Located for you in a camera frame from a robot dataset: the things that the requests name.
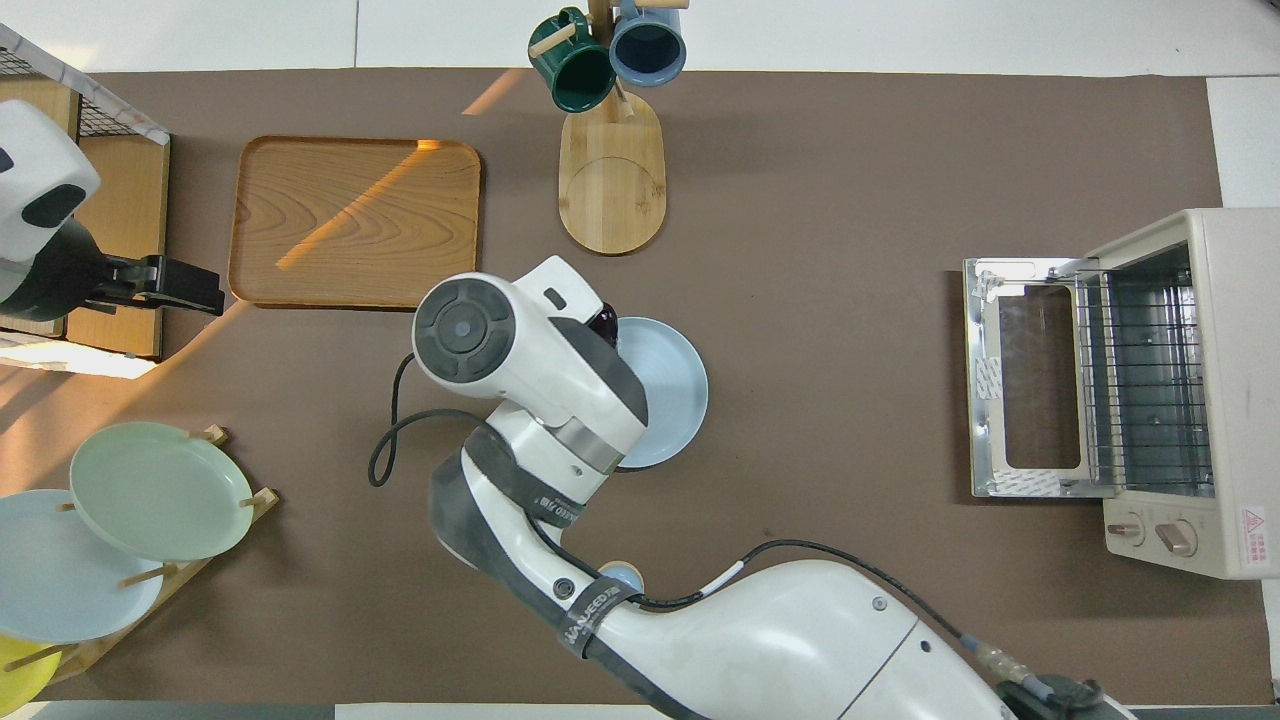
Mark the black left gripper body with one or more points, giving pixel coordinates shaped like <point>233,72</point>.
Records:
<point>175,285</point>

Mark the dark purple eggplant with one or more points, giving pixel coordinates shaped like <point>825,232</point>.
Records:
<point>606,322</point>

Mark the light blue ridged plate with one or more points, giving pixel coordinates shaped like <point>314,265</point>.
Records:
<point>675,380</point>

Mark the glass oven door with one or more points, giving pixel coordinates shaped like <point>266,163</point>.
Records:
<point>985,300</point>

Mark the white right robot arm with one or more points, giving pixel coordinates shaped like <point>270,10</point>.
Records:
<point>780,640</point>

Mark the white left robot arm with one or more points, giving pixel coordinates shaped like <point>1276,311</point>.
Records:
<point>30,180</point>

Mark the beige toaster oven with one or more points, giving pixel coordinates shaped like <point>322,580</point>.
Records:
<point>1240,350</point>

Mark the wooden step shelf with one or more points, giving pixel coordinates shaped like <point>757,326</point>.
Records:
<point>130,200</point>

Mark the rectangular wooden tray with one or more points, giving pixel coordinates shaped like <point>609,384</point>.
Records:
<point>350,220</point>

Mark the pale green plate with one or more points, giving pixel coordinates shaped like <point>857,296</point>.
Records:
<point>160,490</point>

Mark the wooden plate rack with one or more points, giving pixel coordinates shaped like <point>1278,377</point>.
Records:
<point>266,500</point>

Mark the large pale blue plate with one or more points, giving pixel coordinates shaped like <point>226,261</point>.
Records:
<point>60,580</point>

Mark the wooden mug tree stand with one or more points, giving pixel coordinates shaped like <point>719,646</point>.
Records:
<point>612,190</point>

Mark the yellow plate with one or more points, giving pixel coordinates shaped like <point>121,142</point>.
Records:
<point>20,675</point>

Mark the dark green mug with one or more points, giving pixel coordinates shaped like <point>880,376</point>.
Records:
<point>575,70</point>

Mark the blue mug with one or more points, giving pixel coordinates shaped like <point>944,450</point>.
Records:
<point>648,48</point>

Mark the brown table mat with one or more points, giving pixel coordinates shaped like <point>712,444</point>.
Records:
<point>850,150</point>

